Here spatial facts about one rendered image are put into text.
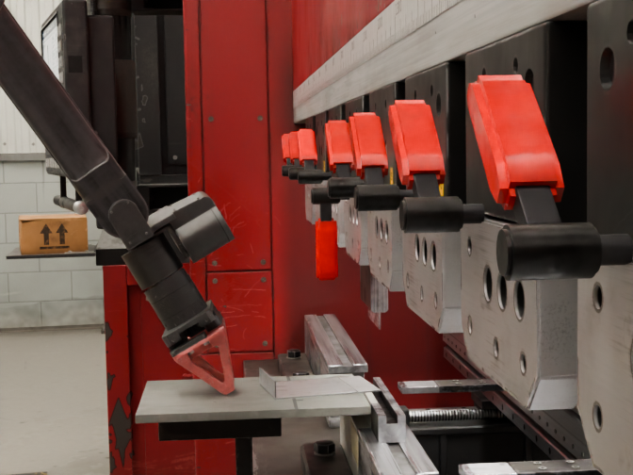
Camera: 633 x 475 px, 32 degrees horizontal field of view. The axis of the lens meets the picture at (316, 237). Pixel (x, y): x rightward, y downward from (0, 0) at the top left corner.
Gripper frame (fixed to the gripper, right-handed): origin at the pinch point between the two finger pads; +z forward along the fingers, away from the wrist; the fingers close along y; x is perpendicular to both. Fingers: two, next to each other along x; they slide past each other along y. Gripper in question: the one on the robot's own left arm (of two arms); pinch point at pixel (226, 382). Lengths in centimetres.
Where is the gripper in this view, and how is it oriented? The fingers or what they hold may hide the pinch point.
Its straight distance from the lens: 133.0
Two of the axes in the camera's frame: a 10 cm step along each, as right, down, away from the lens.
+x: -8.6, 5.1, -0.4
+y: -0.8, -0.6, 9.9
